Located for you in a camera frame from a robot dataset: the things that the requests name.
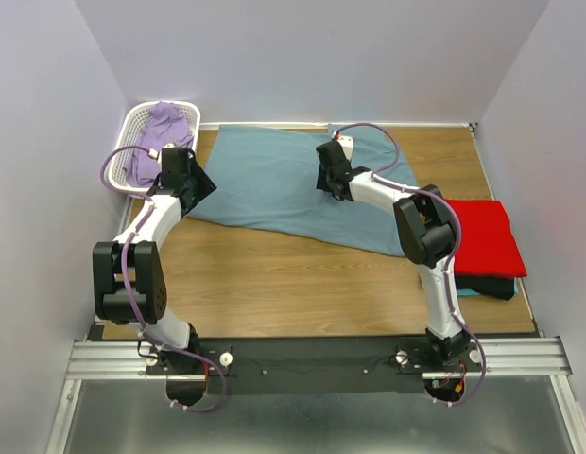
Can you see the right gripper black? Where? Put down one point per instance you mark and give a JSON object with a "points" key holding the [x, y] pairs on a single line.
{"points": [[319, 182]]}

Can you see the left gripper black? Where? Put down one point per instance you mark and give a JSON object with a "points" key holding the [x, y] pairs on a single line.
{"points": [[206, 184]]}

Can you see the blue-grey t shirt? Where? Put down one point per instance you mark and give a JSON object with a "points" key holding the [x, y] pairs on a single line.
{"points": [[267, 179]]}

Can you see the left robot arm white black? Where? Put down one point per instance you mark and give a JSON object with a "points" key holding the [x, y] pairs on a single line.
{"points": [[129, 285]]}

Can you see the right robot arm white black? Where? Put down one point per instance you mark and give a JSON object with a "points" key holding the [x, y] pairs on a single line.
{"points": [[429, 234]]}

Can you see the purple t shirt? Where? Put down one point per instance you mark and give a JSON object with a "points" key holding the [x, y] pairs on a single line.
{"points": [[165, 125]]}

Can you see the white perforated plastic basket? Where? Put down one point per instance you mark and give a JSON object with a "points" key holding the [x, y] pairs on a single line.
{"points": [[134, 121]]}

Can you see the folded red t shirt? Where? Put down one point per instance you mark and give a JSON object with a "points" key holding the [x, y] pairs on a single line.
{"points": [[488, 247]]}

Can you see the folded teal t shirt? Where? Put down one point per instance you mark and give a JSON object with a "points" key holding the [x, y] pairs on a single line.
{"points": [[466, 292]]}

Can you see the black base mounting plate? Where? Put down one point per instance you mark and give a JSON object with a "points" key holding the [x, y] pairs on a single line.
{"points": [[231, 367]]}

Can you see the folded black t shirt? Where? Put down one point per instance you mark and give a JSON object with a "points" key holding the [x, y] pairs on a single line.
{"points": [[495, 287]]}

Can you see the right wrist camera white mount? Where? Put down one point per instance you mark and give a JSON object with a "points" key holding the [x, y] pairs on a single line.
{"points": [[347, 144]]}

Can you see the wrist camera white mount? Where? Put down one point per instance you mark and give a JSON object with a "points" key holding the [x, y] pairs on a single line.
{"points": [[347, 144], [164, 147]]}

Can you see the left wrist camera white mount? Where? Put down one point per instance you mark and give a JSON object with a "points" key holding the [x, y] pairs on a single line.
{"points": [[164, 147]]}

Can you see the aluminium extrusion frame rail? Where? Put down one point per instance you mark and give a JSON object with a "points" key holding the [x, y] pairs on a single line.
{"points": [[240, 283]]}

